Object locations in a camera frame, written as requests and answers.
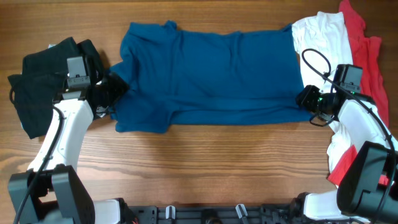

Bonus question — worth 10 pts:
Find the blue polo shirt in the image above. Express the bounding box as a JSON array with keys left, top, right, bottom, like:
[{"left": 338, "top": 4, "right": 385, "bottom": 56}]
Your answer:
[{"left": 111, "top": 21, "right": 310, "bottom": 133}]

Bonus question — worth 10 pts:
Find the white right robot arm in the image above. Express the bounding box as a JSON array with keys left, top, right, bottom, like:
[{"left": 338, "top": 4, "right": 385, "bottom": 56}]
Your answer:
[{"left": 296, "top": 85, "right": 397, "bottom": 223}]

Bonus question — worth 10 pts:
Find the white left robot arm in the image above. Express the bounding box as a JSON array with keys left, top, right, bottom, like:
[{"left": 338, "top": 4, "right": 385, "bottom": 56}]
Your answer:
[{"left": 8, "top": 72, "right": 135, "bottom": 223}]

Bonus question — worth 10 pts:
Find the white t-shirt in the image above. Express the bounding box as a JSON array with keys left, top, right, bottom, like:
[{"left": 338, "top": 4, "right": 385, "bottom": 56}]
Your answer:
[{"left": 290, "top": 11, "right": 358, "bottom": 175}]

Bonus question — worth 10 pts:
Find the folded black garment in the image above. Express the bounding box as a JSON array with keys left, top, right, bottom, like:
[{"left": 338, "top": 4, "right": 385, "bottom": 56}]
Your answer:
[{"left": 8, "top": 37, "right": 104, "bottom": 139}]

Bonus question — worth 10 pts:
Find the red t-shirt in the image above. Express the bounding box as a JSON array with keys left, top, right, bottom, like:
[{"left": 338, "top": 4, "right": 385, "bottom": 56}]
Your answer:
[{"left": 326, "top": 0, "right": 389, "bottom": 185}]

